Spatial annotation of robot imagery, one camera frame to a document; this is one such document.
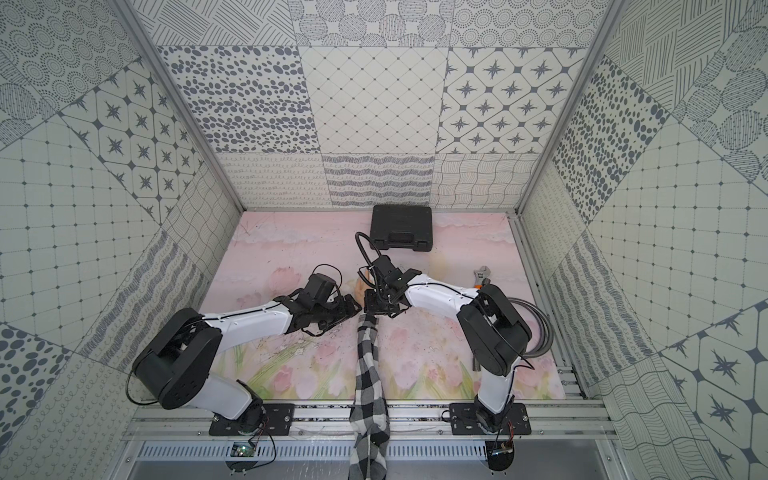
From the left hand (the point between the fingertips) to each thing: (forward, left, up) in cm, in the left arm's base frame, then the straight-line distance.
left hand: (362, 317), depth 87 cm
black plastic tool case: (+37, -11, 0) cm, 39 cm away
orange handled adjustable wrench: (+18, -39, -4) cm, 43 cm away
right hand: (+2, -2, 0) cm, 3 cm away
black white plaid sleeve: (-25, -4, +1) cm, 26 cm away
